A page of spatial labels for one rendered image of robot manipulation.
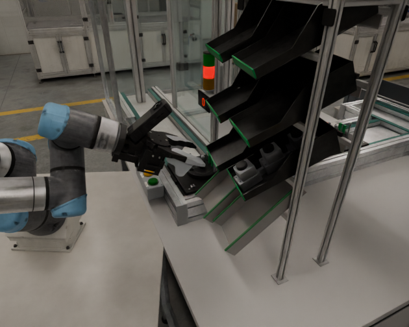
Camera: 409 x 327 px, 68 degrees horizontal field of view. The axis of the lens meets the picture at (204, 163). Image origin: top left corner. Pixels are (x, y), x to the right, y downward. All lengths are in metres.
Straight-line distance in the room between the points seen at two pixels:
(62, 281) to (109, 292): 0.16
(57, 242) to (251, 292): 0.68
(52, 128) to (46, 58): 5.66
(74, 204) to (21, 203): 0.10
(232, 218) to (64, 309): 0.56
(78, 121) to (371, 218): 1.15
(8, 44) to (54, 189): 8.49
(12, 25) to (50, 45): 2.89
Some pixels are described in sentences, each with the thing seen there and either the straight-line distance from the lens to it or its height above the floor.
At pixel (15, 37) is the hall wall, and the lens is 9.11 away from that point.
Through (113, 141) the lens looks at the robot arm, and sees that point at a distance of 0.67.
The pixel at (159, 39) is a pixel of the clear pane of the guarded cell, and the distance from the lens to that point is 2.46.
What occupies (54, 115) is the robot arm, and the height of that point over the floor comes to 1.46.
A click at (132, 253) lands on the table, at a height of 0.86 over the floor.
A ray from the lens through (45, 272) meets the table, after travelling 1.18.
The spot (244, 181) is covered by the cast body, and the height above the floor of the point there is 1.23.
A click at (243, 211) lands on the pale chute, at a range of 0.97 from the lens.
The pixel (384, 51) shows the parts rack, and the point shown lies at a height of 1.55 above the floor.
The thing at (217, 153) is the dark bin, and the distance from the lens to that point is 0.98.
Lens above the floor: 1.69
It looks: 32 degrees down
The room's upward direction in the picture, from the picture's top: straight up
